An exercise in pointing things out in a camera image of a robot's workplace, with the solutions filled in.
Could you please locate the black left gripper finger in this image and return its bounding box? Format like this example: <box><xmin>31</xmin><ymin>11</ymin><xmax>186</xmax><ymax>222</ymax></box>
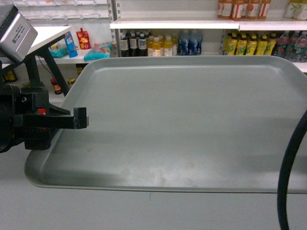
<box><xmin>13</xmin><ymin>107</ymin><xmax>89</xmax><ymax>129</ymax></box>
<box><xmin>49</xmin><ymin>103</ymin><xmax>71</xmax><ymax>115</ymax></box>

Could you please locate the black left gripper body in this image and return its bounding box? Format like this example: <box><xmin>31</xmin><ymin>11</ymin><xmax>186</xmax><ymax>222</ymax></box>
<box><xmin>0</xmin><ymin>83</ymin><xmax>52</xmax><ymax>153</ymax></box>

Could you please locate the grey silver serving tray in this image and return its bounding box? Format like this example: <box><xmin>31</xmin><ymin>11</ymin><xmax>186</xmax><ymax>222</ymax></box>
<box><xmin>24</xmin><ymin>56</ymin><xmax>307</xmax><ymax>193</ymax></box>

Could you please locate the white checkout table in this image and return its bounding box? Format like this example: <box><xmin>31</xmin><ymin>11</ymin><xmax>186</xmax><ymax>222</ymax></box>
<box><xmin>0</xmin><ymin>25</ymin><xmax>71</xmax><ymax>96</ymax></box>

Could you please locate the orange label sauce jar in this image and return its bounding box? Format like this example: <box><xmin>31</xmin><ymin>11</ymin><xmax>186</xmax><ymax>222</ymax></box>
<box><xmin>50</xmin><ymin>78</ymin><xmax>62</xmax><ymax>95</ymax></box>

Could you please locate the yellow lid jar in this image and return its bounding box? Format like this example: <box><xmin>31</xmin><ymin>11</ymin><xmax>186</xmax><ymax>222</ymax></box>
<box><xmin>67</xmin><ymin>78</ymin><xmax>76</xmax><ymax>89</ymax></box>

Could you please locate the blue snack bag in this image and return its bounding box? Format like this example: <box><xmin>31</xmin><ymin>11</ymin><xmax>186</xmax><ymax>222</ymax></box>
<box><xmin>64</xmin><ymin>31</ymin><xmax>78</xmax><ymax>58</ymax></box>

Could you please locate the teal snack bag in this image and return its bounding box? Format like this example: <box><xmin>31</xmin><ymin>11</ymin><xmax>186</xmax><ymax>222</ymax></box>
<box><xmin>83</xmin><ymin>42</ymin><xmax>113</xmax><ymax>61</ymax></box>

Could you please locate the red sauce pouch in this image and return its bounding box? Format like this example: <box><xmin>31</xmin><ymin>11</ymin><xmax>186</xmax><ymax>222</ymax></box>
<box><xmin>76</xmin><ymin>28</ymin><xmax>91</xmax><ymax>50</ymax></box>

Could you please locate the dark tea bottle left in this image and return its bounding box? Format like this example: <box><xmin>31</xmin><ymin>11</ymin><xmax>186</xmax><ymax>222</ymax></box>
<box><xmin>119</xmin><ymin>34</ymin><xmax>129</xmax><ymax>57</ymax></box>

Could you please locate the dark tea bottle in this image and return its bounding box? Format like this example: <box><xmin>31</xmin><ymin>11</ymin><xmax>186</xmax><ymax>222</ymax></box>
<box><xmin>138</xmin><ymin>33</ymin><xmax>147</xmax><ymax>57</ymax></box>
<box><xmin>119</xmin><ymin>34</ymin><xmax>129</xmax><ymax>57</ymax></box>
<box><xmin>130</xmin><ymin>32</ymin><xmax>138</xmax><ymax>57</ymax></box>

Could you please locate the white slotted shelf upright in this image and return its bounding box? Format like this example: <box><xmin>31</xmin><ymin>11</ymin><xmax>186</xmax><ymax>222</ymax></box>
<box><xmin>106</xmin><ymin>0</ymin><xmax>121</xmax><ymax>57</ymax></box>

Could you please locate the dark tea bottle right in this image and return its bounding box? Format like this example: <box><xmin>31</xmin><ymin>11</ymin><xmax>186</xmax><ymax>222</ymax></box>
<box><xmin>138</xmin><ymin>33</ymin><xmax>147</xmax><ymax>57</ymax></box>

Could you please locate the dark tea bottle middle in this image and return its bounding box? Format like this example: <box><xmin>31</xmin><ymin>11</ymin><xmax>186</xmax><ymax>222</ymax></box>
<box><xmin>130</xmin><ymin>32</ymin><xmax>138</xmax><ymax>57</ymax></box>

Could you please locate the yellow juice bottle left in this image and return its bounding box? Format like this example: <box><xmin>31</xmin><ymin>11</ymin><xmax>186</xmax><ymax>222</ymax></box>
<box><xmin>147</xmin><ymin>36</ymin><xmax>154</xmax><ymax>57</ymax></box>

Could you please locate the yellow juice bottle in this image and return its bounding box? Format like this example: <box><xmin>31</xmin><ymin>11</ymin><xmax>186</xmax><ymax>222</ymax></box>
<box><xmin>164</xmin><ymin>36</ymin><xmax>173</xmax><ymax>57</ymax></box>
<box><xmin>152</xmin><ymin>37</ymin><xmax>161</xmax><ymax>57</ymax></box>
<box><xmin>147</xmin><ymin>36</ymin><xmax>154</xmax><ymax>57</ymax></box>

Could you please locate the yellow juice bottle front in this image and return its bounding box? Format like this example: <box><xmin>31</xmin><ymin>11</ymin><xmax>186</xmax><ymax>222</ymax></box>
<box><xmin>152</xmin><ymin>37</ymin><xmax>161</xmax><ymax>57</ymax></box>

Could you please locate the yellow juice bottle right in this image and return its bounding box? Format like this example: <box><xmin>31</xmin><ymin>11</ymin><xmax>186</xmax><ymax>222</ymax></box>
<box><xmin>164</xmin><ymin>36</ymin><xmax>173</xmax><ymax>57</ymax></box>

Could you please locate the blue drink bottle left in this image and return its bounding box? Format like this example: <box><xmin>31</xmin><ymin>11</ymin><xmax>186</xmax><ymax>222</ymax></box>
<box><xmin>178</xmin><ymin>29</ymin><xmax>189</xmax><ymax>56</ymax></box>

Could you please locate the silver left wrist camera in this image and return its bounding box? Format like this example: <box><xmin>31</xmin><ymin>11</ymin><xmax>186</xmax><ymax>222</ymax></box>
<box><xmin>0</xmin><ymin>5</ymin><xmax>38</xmax><ymax>64</ymax></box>

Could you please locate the black cable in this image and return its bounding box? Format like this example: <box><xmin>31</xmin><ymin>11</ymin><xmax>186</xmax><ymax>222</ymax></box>
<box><xmin>277</xmin><ymin>116</ymin><xmax>307</xmax><ymax>230</ymax></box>

